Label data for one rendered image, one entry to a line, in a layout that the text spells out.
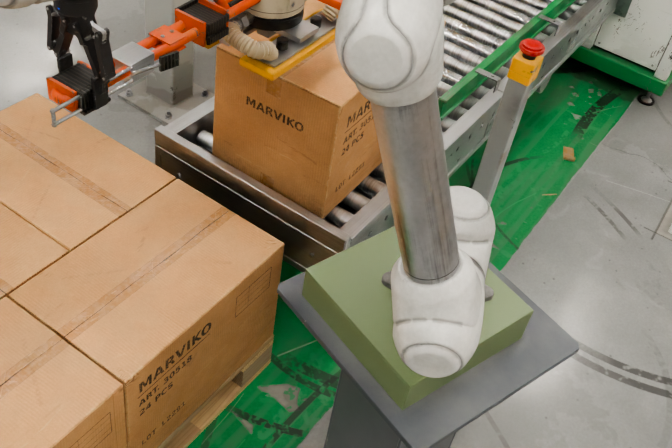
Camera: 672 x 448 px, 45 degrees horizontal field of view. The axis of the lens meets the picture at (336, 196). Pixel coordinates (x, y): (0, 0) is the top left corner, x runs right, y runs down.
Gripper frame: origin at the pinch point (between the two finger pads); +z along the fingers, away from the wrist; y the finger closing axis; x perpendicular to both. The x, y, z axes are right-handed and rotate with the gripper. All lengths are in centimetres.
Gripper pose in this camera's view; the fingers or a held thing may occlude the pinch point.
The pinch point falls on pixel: (83, 84)
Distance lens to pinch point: 162.4
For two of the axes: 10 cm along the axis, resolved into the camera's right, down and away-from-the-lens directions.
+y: -8.2, -4.6, 3.5
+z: -1.3, 7.4, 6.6
